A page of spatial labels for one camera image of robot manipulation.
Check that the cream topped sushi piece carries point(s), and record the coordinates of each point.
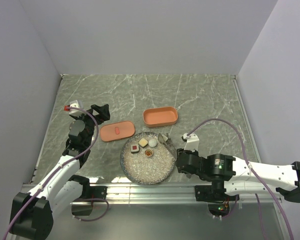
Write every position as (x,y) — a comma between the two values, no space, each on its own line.
(143,142)

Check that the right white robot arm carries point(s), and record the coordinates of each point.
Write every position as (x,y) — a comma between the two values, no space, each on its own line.
(228,177)

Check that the aluminium front rail frame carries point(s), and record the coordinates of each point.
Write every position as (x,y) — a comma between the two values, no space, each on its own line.
(117,193)

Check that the white round sushi piece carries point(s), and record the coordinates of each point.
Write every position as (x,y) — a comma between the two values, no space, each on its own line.
(152,143)

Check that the orange lunch box lid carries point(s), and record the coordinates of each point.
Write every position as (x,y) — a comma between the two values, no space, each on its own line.
(117,131)

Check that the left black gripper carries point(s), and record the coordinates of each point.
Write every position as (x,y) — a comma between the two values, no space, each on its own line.
(102,110)

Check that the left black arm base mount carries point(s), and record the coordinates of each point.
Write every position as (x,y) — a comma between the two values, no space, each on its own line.
(97,192)

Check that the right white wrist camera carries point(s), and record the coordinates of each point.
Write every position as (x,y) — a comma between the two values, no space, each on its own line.
(191,142)

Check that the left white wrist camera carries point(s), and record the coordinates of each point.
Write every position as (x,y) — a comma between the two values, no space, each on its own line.
(73,108)

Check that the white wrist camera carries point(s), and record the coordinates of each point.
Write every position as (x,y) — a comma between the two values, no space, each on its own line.
(191,142)
(73,108)

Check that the speckled round plate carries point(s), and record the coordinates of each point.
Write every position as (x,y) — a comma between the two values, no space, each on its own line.
(146,170)

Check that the metal tongs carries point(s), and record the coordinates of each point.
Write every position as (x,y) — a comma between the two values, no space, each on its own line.
(171,148)

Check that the orange topped sushi cup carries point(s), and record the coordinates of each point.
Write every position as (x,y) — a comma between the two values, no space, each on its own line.
(148,153)

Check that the orange lunch box base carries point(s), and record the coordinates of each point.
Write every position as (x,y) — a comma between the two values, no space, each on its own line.
(160,116)

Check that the red topped sushi piece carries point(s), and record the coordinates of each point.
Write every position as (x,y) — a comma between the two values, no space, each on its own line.
(134,148)

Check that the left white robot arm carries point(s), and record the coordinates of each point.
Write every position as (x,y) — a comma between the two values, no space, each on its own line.
(33,213)

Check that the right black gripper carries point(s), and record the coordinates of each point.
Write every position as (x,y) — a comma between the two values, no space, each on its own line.
(179,150)

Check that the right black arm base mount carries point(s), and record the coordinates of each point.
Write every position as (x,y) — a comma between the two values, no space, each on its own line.
(203,193)

